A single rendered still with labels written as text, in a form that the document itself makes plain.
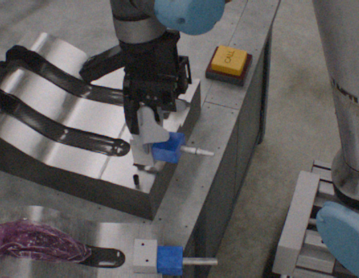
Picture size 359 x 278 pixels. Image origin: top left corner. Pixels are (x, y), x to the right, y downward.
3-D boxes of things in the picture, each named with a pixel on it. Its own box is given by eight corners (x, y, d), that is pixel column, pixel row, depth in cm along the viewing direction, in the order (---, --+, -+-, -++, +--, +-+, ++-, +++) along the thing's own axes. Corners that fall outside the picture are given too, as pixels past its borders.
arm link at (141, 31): (102, 20, 88) (126, -7, 93) (108, 46, 91) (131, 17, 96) (152, 23, 85) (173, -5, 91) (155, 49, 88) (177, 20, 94)
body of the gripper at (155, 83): (175, 117, 96) (164, 49, 88) (122, 110, 99) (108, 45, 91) (193, 85, 101) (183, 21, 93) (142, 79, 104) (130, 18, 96)
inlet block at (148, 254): (217, 255, 105) (218, 240, 100) (216, 280, 102) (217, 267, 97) (138, 253, 105) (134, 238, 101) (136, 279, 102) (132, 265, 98)
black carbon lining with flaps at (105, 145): (157, 102, 120) (155, 66, 112) (124, 171, 111) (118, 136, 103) (5, 67, 128) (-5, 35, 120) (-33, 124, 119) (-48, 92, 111)
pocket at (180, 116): (191, 114, 120) (190, 100, 117) (181, 136, 117) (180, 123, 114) (167, 108, 121) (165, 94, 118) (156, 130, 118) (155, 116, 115)
